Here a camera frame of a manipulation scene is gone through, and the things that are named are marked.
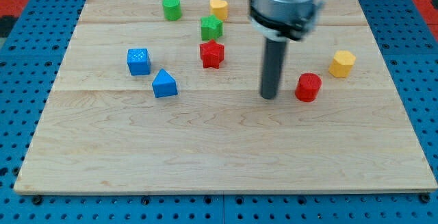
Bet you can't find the blue triangle block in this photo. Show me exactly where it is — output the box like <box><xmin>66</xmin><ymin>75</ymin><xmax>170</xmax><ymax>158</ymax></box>
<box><xmin>152</xmin><ymin>69</ymin><xmax>178</xmax><ymax>98</ymax></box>

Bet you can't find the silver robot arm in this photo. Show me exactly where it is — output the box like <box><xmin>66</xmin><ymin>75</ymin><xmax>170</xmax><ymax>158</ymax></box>
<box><xmin>248</xmin><ymin>0</ymin><xmax>323</xmax><ymax>42</ymax></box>

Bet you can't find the yellow hexagon block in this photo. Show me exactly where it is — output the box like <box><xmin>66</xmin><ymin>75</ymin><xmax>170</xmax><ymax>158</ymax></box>
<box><xmin>328</xmin><ymin>50</ymin><xmax>357</xmax><ymax>78</ymax></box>

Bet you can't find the blue cube block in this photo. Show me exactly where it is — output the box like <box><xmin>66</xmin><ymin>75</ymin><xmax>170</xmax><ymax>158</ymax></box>
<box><xmin>127</xmin><ymin>48</ymin><xmax>151</xmax><ymax>76</ymax></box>

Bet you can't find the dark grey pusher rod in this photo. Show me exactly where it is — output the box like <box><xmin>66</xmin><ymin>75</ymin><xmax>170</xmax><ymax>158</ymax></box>
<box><xmin>259</xmin><ymin>38</ymin><xmax>287</xmax><ymax>99</ymax></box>

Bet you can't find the wooden board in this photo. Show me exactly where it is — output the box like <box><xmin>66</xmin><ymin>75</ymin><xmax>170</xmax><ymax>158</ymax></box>
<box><xmin>14</xmin><ymin>0</ymin><xmax>437</xmax><ymax>195</ymax></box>

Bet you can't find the green cylinder block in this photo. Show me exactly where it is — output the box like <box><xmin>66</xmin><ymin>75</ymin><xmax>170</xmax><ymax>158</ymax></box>
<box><xmin>162</xmin><ymin>0</ymin><xmax>182</xmax><ymax>21</ymax></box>

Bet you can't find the red star block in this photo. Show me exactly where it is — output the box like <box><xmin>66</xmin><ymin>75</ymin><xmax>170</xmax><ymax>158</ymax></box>
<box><xmin>199</xmin><ymin>40</ymin><xmax>224</xmax><ymax>69</ymax></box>

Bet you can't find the yellow heart block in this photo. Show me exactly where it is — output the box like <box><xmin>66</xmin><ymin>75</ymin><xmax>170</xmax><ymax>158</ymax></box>
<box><xmin>209</xmin><ymin>0</ymin><xmax>229</xmax><ymax>21</ymax></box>

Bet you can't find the green star block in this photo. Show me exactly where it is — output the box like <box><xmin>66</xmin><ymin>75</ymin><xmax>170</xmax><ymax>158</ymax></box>
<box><xmin>201</xmin><ymin>14</ymin><xmax>223</xmax><ymax>41</ymax></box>

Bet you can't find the red cylinder block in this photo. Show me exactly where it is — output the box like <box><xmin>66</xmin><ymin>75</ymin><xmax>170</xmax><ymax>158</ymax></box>
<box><xmin>295</xmin><ymin>73</ymin><xmax>322</xmax><ymax>102</ymax></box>

